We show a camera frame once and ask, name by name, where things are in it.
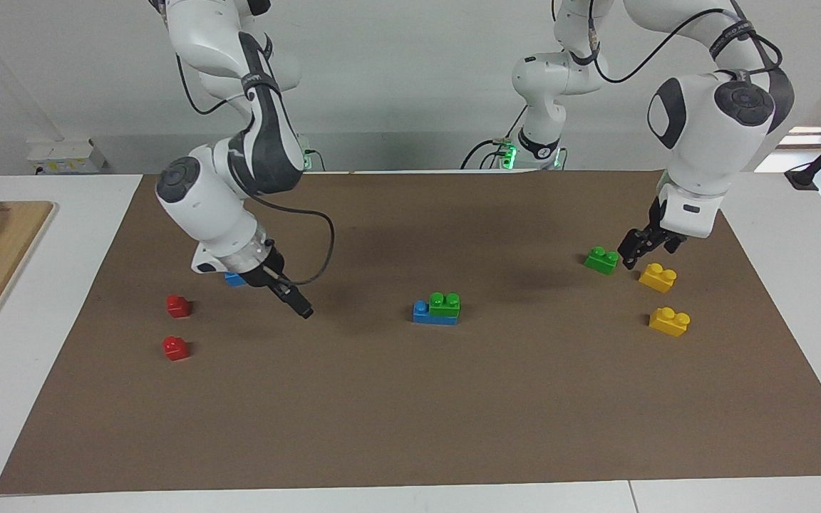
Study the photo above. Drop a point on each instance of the blue three-stud brick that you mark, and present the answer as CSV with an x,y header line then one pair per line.
x,y
423,315
234,279

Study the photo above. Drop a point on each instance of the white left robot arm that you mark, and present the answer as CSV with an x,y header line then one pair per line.
x,y
710,135

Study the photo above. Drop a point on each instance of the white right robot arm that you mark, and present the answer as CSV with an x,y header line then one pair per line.
x,y
218,206

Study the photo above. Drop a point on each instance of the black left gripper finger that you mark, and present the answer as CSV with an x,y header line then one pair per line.
x,y
673,246
635,249

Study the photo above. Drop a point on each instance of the brown table mat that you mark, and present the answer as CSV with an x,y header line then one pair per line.
x,y
410,413

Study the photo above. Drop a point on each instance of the red one-stud brick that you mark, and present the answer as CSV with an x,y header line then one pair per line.
x,y
175,348
178,307

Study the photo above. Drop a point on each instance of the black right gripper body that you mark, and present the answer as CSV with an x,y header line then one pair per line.
x,y
264,269

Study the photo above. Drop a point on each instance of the white wall box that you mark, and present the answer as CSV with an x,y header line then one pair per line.
x,y
65,158

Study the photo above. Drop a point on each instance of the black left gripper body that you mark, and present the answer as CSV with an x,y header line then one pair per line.
x,y
663,224

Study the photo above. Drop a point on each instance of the yellow two-stud brick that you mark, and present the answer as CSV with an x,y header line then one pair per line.
x,y
669,323
658,278

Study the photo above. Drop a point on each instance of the green two-stud brick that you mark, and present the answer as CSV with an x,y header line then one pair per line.
x,y
445,306
601,261

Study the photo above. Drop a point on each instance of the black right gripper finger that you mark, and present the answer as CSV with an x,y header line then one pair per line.
x,y
293,303
298,295

